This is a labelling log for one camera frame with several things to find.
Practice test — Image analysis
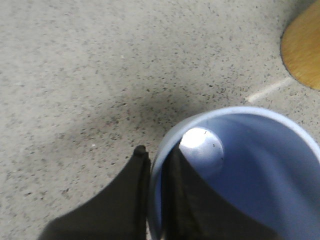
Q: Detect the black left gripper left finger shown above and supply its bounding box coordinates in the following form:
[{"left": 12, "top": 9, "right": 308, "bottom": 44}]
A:
[{"left": 38, "top": 145, "right": 151, "bottom": 240}]

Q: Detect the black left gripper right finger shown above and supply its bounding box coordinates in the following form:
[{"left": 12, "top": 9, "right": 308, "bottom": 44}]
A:
[{"left": 161, "top": 146, "right": 282, "bottom": 240}]

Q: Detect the blue plastic cup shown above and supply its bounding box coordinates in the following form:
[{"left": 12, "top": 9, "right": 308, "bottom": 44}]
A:
[{"left": 148, "top": 106, "right": 320, "bottom": 240}]

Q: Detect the bamboo cylindrical holder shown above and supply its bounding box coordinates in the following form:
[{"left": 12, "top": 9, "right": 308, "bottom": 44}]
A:
[{"left": 280, "top": 0, "right": 320, "bottom": 90}]

